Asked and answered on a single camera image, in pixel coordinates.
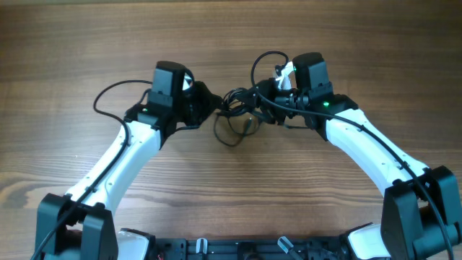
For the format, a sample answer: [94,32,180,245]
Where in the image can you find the black cable bundle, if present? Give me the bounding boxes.
[212,87,264,148]

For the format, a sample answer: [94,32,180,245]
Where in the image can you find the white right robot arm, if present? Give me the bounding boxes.
[236,52,461,259]

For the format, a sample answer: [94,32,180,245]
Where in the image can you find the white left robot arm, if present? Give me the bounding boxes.
[32,61,222,259]

